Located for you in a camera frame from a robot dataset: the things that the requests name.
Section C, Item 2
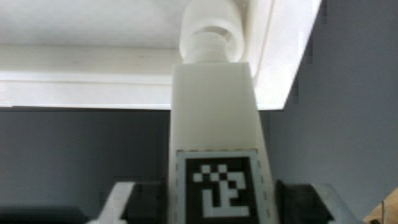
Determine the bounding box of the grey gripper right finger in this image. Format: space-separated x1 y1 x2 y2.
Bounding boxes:
275 181 362 224

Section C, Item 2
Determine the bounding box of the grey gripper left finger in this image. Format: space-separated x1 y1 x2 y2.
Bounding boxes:
86 181 161 224

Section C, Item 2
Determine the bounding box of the white desk tabletop tray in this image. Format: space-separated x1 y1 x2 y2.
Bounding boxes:
0 0 324 110

